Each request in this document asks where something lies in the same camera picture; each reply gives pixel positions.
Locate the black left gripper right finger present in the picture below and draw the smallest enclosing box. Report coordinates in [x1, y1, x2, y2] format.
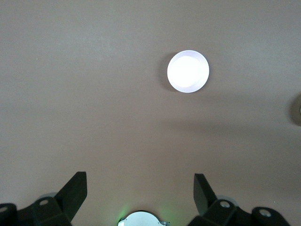
[187, 173, 289, 226]

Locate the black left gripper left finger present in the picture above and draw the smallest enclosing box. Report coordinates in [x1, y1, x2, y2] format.
[0, 171, 88, 226]

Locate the brown table mat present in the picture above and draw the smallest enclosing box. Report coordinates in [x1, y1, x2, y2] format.
[0, 0, 301, 226]

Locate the pink bowl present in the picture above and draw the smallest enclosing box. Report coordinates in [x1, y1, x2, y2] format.
[166, 49, 210, 93]

